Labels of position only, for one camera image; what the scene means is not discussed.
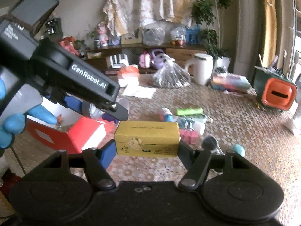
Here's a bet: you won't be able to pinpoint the blue white cream tube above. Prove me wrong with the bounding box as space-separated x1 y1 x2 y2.
175 116 206 135

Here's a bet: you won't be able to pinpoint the stack of colourful books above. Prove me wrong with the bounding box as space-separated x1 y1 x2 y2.
211 73 251 93

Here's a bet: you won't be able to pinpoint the pink doll figurine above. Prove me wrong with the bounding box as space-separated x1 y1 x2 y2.
97 22 109 47

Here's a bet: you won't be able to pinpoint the green tube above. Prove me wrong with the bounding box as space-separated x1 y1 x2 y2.
176 108 204 116

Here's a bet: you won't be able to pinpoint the green orange tissue box holder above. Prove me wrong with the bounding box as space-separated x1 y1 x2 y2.
253 66 297 111

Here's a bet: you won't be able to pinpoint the white jug with handle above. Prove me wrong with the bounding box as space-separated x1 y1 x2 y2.
185 53 213 86

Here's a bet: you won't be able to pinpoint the purple kettlebell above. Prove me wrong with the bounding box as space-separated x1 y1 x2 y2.
151 48 164 69

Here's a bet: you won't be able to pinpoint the white sunglasses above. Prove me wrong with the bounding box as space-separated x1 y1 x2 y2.
201 136 224 155

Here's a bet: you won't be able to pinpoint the clear plastic bag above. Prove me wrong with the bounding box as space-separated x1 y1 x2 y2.
151 53 191 89

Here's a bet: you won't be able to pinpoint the red charm keychain with ring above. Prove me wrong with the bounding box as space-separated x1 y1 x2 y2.
56 114 63 129

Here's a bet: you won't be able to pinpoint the red water bottle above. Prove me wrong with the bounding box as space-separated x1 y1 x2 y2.
59 36 80 56

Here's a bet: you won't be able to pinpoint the teal ball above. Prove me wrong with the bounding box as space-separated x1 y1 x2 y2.
231 144 246 157

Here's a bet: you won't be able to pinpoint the white wifi router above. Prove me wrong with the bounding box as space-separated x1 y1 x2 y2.
109 54 129 68

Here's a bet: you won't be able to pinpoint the white paper sheet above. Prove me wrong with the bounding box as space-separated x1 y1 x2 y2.
122 85 157 99

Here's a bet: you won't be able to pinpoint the picture frame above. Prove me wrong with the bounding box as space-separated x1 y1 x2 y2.
121 28 142 44

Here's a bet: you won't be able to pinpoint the blue gloved left hand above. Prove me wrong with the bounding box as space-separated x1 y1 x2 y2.
0 77 58 150

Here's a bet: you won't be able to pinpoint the yellow cardboard box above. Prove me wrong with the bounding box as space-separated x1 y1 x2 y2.
114 120 181 158

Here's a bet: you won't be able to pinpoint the green potted plant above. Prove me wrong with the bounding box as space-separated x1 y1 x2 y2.
191 0 232 61

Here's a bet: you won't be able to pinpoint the orange tissue pack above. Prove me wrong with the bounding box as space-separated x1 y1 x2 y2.
117 59 140 88

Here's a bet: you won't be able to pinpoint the red white cardboard box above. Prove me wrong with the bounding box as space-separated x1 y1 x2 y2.
26 98 116 154

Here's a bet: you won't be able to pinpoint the pink toy case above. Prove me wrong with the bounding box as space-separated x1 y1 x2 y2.
139 51 151 68

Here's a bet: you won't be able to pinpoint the wooden tv cabinet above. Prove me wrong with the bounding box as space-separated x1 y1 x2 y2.
85 43 207 76

